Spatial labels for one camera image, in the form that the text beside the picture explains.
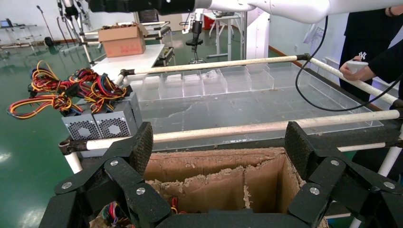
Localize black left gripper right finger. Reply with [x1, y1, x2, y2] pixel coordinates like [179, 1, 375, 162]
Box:
[285, 121, 403, 228]

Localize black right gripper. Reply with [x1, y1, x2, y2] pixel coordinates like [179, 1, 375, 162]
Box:
[88, 0, 196, 16]

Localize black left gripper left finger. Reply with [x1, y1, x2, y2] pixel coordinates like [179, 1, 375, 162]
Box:
[39, 122, 172, 228]

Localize white handheld remote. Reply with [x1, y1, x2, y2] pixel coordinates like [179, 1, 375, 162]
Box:
[345, 60, 369, 75]

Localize black sleeved forearm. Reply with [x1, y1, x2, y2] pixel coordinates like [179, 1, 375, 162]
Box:
[367, 39, 403, 84]

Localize person's bare hand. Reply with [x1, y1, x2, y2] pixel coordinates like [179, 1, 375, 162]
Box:
[339, 56, 377, 82]

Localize cardboard box with red print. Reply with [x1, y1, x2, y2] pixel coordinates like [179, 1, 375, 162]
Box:
[97, 21, 149, 58]

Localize tripod stands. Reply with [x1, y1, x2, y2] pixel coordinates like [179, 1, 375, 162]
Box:
[56, 0, 93, 43]

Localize white table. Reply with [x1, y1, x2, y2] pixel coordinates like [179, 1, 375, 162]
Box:
[76, 43, 166, 83]

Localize black microphone stand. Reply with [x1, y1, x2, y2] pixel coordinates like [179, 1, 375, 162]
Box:
[35, 4, 55, 43]

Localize white desk with laptop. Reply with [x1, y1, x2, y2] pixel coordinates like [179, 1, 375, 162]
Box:
[203, 11, 247, 61]

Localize table with laptop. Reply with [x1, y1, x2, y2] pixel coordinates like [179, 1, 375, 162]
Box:
[0, 19, 43, 49]

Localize worn brown cardboard box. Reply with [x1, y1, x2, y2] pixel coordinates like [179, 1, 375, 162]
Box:
[89, 147, 330, 228]

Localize white cabinet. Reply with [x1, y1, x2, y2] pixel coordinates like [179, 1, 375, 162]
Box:
[246, 9, 271, 60]

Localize clear acrylic compartment tray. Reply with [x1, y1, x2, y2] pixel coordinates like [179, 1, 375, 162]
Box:
[124, 63, 383, 152]

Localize person in black clothes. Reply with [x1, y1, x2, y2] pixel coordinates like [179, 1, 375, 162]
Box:
[339, 4, 403, 103]

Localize short white frame pipe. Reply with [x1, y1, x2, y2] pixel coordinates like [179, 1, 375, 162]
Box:
[336, 142, 387, 152]
[63, 152, 84, 175]

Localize white upright frame pipe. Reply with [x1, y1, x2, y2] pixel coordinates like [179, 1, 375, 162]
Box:
[347, 124, 403, 228]

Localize grey power supply with wires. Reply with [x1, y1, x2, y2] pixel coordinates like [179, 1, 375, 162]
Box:
[6, 59, 103, 141]
[89, 75, 144, 140]

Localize yellow red wire bundle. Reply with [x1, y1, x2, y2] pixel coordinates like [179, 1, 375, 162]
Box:
[170, 196, 187, 215]

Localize long white frame pipe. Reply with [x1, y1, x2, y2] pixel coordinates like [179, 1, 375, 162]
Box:
[119, 55, 311, 77]
[297, 54, 403, 108]
[58, 108, 403, 155]

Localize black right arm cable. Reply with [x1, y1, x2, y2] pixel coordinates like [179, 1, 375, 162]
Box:
[294, 16, 403, 112]

